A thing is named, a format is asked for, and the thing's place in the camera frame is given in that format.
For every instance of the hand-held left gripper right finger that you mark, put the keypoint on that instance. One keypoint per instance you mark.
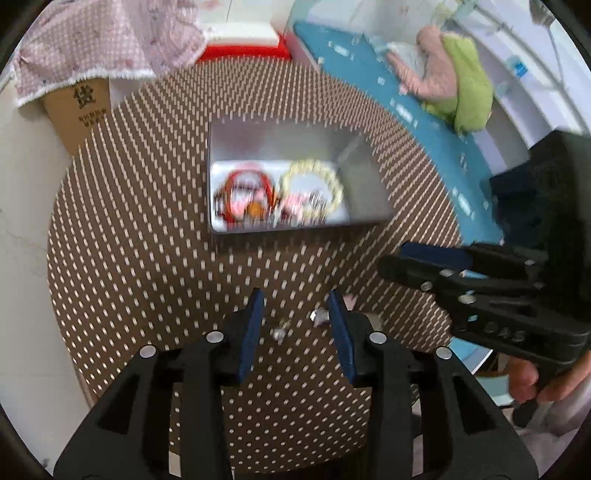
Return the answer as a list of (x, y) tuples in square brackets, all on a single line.
[(341, 332)]

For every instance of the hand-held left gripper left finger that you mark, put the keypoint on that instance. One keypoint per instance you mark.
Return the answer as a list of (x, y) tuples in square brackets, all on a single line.
[(251, 332)]

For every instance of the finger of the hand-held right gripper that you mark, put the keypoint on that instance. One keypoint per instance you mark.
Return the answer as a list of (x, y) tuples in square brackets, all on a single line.
[(489, 300), (429, 256)]

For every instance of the small silver earring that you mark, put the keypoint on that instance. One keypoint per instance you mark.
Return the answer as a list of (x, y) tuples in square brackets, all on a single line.
[(319, 316), (280, 332)]

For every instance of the silver metal tin box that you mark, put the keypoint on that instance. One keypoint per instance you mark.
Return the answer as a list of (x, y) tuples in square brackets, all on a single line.
[(355, 184)]

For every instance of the small pink white charm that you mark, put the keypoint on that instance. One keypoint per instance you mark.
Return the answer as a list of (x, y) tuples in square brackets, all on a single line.
[(298, 203)]

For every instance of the person's right hand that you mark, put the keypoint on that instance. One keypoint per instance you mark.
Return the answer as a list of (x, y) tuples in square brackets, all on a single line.
[(545, 385)]

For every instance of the teal fish print mattress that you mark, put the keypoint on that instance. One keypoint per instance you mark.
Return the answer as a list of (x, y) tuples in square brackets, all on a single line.
[(415, 120)]

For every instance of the brown polka-dot round table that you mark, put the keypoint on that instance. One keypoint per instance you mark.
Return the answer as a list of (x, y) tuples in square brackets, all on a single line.
[(138, 254)]

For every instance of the green quilt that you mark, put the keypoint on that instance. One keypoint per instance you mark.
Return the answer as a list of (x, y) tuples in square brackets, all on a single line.
[(466, 87)]

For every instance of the pink quilt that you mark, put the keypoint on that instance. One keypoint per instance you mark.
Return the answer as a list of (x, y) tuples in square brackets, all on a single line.
[(429, 69)]

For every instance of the white pillow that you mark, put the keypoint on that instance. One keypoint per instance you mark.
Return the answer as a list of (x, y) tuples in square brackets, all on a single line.
[(401, 53)]

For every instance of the small blue box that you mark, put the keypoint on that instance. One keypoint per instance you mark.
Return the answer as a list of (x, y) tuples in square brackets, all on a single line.
[(520, 69)]

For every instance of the brown cardboard box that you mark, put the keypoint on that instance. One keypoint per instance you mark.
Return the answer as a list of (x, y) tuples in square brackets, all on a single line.
[(83, 115)]

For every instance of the red ottoman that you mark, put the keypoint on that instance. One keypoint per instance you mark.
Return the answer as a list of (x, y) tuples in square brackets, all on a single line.
[(240, 53)]

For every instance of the flat white box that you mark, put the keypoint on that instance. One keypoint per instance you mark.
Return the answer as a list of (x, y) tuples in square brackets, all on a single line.
[(244, 23)]

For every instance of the pink checkered cloth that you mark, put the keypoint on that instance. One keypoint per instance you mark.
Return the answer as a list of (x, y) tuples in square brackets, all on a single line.
[(106, 41)]

